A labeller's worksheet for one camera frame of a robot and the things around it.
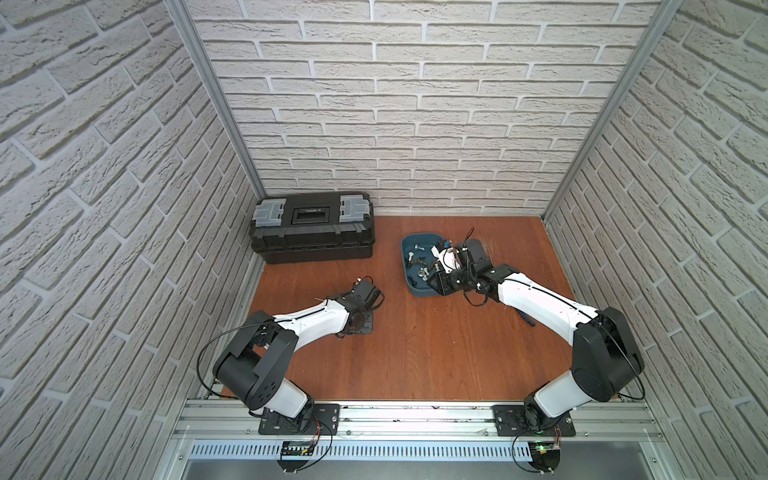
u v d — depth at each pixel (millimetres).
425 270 1010
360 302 714
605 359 438
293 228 928
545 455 701
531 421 654
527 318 561
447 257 776
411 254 1063
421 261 1033
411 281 995
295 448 725
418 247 1065
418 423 761
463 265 714
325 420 736
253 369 437
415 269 1020
